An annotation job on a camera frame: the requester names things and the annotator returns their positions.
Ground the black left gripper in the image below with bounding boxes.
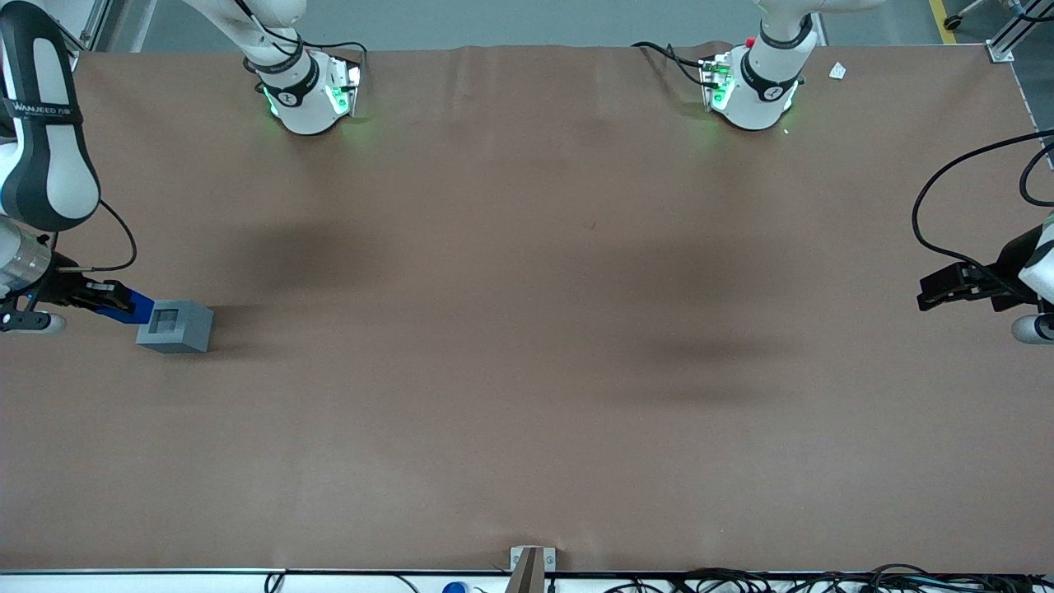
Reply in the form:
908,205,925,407
917,224,1045,313

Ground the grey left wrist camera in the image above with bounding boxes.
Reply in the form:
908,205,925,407
1011,313,1054,345

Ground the black chair caster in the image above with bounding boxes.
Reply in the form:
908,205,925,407
942,0,989,32

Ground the blue plastic part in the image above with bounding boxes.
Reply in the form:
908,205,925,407
95,288,156,325

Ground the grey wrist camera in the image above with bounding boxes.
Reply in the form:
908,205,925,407
0,308,68,335
1011,313,1054,345

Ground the long black left-arm cable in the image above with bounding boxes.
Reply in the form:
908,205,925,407
912,129,1054,285

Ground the gray square base block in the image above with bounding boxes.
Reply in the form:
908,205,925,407
136,299,215,355

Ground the black right-arm wrist cable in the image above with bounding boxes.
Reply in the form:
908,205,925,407
58,200,138,273

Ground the tangled black cable bundle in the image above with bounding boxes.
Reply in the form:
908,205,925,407
601,564,1054,593

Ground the black left-base cable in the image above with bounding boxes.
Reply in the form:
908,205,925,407
632,41,711,88

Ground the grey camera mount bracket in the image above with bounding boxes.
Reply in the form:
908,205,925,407
510,546,557,593

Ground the brown table mat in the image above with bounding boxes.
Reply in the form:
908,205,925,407
0,41,1054,575

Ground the short black looped cable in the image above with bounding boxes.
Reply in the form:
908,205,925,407
1019,144,1054,208

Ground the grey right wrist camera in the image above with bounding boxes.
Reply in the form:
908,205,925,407
0,308,68,335

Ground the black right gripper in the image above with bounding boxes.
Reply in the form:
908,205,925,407
27,254,138,316

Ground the aluminium frame post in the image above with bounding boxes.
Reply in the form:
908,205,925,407
56,0,113,73
986,0,1054,63

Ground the black right-base cable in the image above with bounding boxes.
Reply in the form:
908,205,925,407
239,0,369,77

